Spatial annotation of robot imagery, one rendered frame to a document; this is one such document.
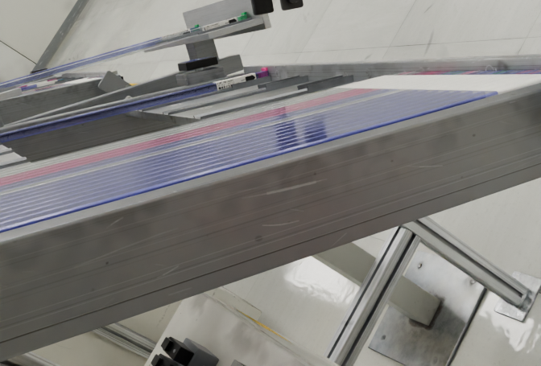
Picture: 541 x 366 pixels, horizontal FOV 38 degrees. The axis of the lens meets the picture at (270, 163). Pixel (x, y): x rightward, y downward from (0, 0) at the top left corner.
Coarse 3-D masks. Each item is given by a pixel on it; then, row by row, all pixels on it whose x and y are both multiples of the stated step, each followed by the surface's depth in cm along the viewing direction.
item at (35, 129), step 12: (264, 72) 110; (204, 84) 107; (216, 84) 107; (156, 96) 105; (168, 96) 105; (180, 96) 105; (192, 96) 106; (108, 108) 101; (120, 108) 102; (132, 108) 103; (144, 108) 103; (60, 120) 99; (72, 120) 100; (84, 120) 100; (12, 132) 97; (24, 132) 97; (36, 132) 98
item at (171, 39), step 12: (168, 36) 127; (180, 36) 128; (192, 36) 129; (132, 48) 124; (144, 48) 125; (84, 60) 121; (96, 60) 122; (108, 60) 123; (48, 72) 119; (60, 72) 120; (0, 84) 116; (12, 84) 117; (24, 84) 117
